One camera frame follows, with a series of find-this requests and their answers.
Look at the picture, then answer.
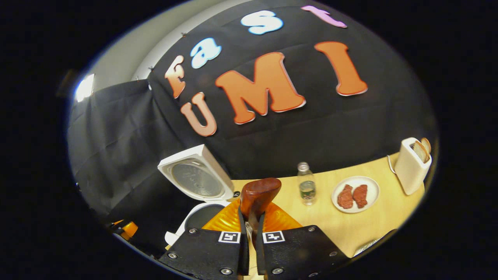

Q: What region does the row of backdrop clips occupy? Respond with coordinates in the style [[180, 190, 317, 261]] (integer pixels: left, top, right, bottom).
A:
[[134, 32, 187, 82]]

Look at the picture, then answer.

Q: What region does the white rice cooker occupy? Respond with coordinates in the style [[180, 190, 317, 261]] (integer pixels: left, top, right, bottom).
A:
[[157, 144, 236, 248]]

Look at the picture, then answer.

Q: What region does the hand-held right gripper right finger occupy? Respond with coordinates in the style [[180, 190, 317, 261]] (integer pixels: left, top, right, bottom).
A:
[[256, 202, 349, 280]]

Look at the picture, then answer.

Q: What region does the wooden spoon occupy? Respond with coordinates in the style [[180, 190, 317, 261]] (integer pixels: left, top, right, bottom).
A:
[[239, 178, 282, 249]]

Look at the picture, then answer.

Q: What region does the clear water bottle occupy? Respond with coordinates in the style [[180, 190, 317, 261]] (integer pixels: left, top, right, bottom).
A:
[[297, 162, 317, 206]]

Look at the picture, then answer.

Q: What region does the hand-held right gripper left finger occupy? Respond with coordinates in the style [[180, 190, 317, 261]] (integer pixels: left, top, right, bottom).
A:
[[159, 198, 250, 280]]

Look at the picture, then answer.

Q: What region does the red meat piece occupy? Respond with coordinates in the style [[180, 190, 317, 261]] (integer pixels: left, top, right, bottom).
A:
[[352, 184, 368, 209], [337, 184, 354, 210]]

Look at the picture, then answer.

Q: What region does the white toaster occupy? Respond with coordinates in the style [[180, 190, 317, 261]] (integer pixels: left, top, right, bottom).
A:
[[394, 137, 433, 196]]

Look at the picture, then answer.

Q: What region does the black backdrop cloth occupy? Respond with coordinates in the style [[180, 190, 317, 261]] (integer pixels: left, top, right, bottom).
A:
[[67, 0, 438, 249]]

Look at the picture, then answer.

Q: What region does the white round plate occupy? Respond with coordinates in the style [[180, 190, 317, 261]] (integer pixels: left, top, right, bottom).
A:
[[331, 176, 380, 214]]

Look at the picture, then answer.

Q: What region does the ceiling light panel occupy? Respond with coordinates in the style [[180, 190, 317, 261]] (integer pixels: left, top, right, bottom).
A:
[[74, 73, 95, 103]]

